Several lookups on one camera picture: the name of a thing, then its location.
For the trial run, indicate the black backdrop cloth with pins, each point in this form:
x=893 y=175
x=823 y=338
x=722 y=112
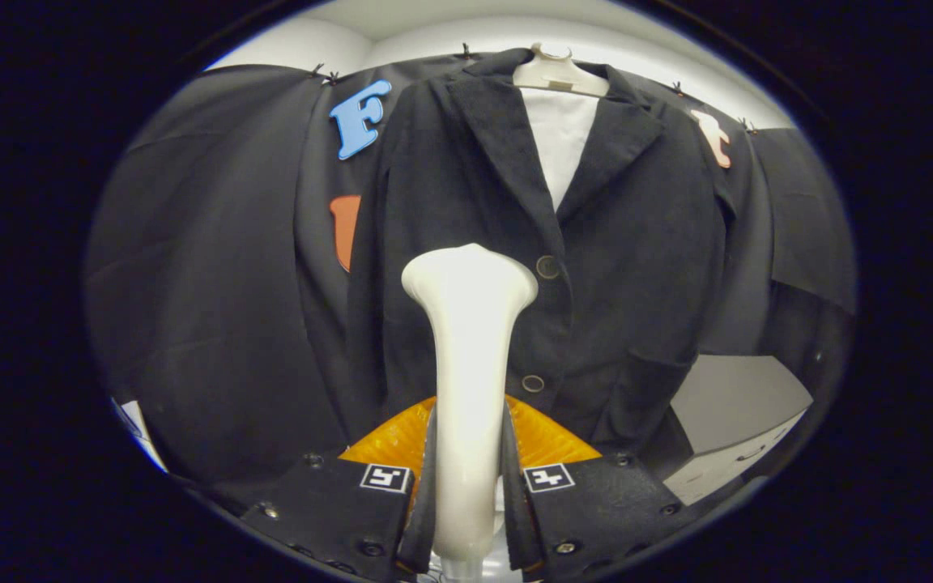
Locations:
x=207 y=267

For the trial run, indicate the white clothes hanger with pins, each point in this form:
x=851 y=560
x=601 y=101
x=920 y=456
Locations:
x=555 y=77

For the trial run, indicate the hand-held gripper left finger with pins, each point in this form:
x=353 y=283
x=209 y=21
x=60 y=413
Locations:
x=337 y=510

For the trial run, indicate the white sheet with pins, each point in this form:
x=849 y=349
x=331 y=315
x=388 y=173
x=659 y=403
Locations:
x=142 y=433

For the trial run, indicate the white garment steamer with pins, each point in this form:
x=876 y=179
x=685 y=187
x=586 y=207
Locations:
x=470 y=348

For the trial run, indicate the grey cabinet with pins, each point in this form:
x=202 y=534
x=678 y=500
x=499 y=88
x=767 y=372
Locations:
x=734 y=397

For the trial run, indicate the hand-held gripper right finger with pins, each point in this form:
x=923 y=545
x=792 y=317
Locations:
x=596 y=510

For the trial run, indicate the black suit jacket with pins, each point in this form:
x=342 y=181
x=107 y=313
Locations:
x=636 y=243

